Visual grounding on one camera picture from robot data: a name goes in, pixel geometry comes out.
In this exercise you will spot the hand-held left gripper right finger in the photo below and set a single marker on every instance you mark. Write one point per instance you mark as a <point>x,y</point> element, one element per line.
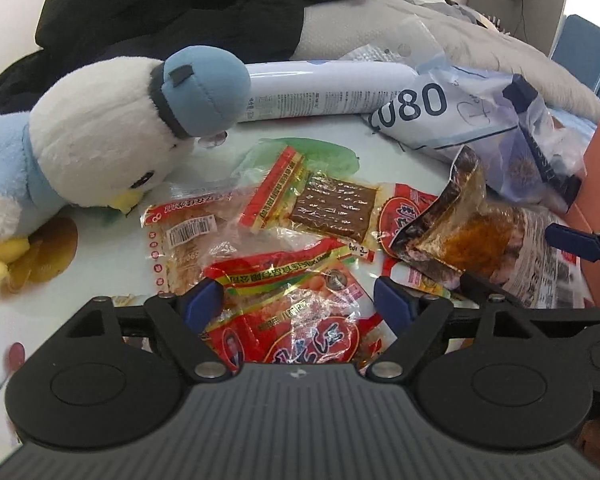
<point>392,305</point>

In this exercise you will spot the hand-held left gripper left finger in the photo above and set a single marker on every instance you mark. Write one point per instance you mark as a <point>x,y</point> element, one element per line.
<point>205,305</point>

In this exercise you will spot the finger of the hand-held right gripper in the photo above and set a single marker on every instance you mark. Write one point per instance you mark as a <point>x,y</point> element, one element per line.
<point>575,242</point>
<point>480,286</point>

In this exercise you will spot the dark brown snack packet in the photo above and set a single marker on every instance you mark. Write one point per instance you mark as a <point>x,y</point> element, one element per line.
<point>455,240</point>

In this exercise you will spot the red snack packet yellow stripe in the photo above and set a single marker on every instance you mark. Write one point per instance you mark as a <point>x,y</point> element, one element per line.
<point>300,320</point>

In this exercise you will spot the clear snack packet printed label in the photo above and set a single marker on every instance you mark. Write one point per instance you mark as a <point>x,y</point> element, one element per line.
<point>545,270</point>

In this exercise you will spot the brown tofu snack packet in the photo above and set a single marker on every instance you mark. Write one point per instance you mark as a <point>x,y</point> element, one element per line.
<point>330,205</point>

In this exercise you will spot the narrow red yellow snack packet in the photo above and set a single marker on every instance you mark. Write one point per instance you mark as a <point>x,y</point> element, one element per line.
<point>272,187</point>

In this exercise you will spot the white numbered plastic bag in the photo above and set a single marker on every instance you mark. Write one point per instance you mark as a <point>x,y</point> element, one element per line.
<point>430,115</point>

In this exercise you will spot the blue chair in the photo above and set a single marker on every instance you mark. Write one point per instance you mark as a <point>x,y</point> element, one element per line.
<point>580,50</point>

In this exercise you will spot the white and blue plush bird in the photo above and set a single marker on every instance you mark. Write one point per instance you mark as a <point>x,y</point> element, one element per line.
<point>95,130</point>

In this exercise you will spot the grey blanket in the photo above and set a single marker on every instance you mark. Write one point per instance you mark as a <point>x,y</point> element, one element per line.
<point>505,45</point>

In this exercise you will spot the white spray can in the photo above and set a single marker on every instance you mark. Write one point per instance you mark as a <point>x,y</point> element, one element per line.
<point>325,90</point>

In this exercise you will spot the clear bubble plastic bag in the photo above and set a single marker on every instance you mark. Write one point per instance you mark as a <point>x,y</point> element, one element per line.
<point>395,42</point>

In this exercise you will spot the black puffer jacket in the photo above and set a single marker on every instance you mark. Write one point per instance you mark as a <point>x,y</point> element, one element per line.
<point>180,10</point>

